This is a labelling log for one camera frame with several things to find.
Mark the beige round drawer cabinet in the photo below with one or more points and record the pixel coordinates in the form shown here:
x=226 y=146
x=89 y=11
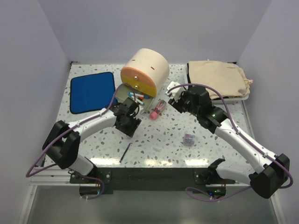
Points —
x=146 y=72

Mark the dark purple pen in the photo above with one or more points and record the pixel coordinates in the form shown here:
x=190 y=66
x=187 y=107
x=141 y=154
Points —
x=122 y=157

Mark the pink pencil case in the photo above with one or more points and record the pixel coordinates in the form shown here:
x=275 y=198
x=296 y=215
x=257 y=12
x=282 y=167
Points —
x=158 y=109

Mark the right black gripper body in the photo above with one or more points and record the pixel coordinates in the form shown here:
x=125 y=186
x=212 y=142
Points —
x=183 y=103

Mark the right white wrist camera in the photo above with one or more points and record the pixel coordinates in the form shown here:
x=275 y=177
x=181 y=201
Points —
x=174 y=90

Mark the white tray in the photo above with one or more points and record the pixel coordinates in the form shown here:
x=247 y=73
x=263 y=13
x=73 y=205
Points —
x=218 y=100

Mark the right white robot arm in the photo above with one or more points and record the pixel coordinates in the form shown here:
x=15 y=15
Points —
x=271 y=171

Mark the white blue pen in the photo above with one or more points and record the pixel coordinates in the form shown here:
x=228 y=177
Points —
x=133 y=95
x=142 y=96

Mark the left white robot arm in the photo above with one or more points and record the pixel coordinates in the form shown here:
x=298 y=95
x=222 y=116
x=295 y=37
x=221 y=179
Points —
x=62 y=143

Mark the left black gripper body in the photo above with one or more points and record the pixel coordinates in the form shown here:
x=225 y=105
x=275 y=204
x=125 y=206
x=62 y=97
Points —
x=130 y=125

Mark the black cloth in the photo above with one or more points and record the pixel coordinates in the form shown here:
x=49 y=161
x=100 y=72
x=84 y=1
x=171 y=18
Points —
x=188 y=78

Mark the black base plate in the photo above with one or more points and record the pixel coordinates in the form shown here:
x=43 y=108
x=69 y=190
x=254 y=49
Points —
x=109 y=180

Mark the green pastel highlighter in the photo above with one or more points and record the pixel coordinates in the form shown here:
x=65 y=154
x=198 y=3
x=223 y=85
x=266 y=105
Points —
x=138 y=101

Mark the beige cloth bag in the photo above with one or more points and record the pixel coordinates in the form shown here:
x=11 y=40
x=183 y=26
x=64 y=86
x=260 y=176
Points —
x=227 y=78

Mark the blue cloth mat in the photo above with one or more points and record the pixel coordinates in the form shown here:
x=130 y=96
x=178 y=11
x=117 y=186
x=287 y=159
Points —
x=92 y=92

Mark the clear box of clips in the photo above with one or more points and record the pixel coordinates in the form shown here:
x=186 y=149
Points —
x=189 y=140

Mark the grey bottom drawer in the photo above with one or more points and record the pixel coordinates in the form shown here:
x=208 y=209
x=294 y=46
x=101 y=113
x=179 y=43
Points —
x=122 y=95

